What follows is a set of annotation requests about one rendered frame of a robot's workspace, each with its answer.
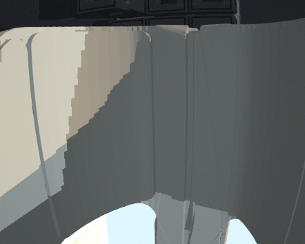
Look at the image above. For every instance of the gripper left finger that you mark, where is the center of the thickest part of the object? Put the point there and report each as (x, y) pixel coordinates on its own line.
(93, 119)

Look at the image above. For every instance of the black server rack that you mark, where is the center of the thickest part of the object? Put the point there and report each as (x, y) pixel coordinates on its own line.
(86, 13)

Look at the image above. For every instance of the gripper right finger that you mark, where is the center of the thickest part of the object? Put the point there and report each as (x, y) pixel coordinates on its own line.
(249, 132)

